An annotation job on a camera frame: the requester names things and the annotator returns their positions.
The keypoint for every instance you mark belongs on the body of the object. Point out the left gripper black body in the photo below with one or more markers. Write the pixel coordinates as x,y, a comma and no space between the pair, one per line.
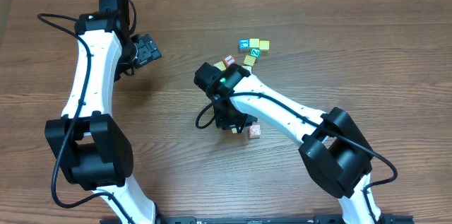
146,51

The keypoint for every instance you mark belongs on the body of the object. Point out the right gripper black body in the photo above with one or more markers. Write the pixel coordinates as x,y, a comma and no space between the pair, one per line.
230,116

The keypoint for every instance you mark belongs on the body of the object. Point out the red C wooden block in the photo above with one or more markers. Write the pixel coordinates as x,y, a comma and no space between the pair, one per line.
255,131

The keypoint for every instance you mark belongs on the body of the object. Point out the plain picture wooden block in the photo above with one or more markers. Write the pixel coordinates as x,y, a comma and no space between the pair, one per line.
248,68

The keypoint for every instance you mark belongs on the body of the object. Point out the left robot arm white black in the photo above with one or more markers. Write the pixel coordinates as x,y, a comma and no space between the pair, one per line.
93,156

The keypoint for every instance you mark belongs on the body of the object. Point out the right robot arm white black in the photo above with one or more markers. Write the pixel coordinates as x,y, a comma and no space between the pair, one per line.
334,151

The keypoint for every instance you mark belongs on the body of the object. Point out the red I wooden block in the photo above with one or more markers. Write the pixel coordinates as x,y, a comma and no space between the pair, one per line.
229,60

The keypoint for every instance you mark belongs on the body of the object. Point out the yellow wooden block centre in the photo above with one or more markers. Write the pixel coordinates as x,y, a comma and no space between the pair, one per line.
249,60

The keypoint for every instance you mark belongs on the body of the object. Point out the green Z wooden block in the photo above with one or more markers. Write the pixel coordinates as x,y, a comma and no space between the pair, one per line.
255,52

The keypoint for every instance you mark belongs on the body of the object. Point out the blue letter wooden block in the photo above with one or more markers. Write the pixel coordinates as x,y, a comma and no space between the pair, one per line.
244,45

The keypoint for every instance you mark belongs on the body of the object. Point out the yellow top wooden block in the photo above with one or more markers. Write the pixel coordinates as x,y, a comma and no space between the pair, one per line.
254,43

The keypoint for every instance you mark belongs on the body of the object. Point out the yellow framed wooden block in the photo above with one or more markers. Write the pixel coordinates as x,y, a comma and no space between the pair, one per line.
264,45

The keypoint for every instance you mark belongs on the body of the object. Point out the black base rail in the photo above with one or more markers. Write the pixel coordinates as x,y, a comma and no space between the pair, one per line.
322,219

